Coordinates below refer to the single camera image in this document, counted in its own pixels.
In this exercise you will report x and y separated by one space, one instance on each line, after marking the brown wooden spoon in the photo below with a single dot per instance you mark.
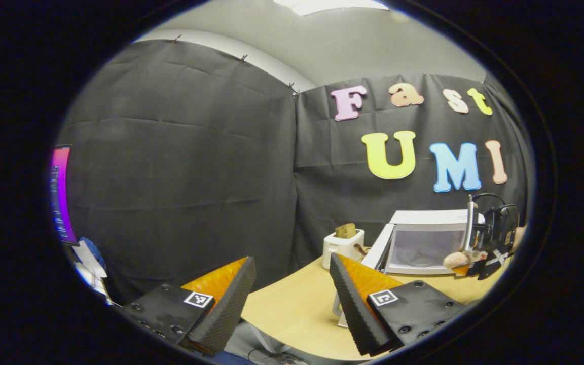
360 249

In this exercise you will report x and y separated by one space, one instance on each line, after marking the white microwave oven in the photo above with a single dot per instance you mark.
424 218

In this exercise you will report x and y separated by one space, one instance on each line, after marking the white toaster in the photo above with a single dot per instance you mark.
340 248

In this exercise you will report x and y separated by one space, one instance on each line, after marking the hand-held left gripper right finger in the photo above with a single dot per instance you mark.
358 314

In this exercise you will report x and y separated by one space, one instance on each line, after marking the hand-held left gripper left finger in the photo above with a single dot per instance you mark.
226 309

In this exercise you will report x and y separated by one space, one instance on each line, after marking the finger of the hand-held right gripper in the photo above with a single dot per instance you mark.
492 263

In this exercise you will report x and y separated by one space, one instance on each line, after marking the computer monitor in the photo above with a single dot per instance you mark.
61 197

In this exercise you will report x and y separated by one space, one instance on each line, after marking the black backdrop cloth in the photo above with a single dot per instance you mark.
180 167

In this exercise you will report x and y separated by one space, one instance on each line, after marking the long ceiling light panel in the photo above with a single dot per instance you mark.
332 5

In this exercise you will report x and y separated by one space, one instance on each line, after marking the pale round bread bun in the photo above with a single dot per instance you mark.
455 260

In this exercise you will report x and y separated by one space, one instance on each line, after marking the bread slice in toaster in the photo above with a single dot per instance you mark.
345 230

